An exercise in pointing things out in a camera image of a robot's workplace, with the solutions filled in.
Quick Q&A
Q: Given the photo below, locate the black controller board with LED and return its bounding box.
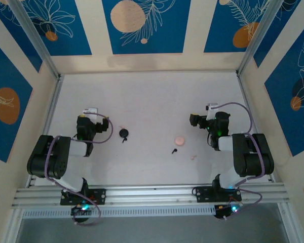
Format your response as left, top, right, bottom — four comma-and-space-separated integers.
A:
70, 204, 93, 219
214, 202, 241, 220

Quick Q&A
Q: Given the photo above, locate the purple camera cable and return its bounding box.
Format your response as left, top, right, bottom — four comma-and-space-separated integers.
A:
44, 113, 114, 226
216, 102, 267, 221

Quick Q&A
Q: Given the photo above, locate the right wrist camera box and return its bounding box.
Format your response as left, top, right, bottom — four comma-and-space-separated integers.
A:
205, 103, 220, 120

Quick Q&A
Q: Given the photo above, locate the aluminium side rail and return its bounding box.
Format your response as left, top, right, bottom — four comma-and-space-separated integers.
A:
26, 74, 64, 188
237, 73, 276, 183

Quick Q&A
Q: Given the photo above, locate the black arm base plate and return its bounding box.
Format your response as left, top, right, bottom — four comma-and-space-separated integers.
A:
60, 188, 107, 206
194, 186, 243, 203

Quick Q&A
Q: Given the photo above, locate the aluminium mounting rail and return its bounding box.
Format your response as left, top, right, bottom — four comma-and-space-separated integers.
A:
11, 184, 292, 211

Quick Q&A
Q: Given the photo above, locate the aluminium frame post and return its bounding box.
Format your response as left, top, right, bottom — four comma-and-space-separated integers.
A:
236, 0, 287, 77
9, 0, 61, 79

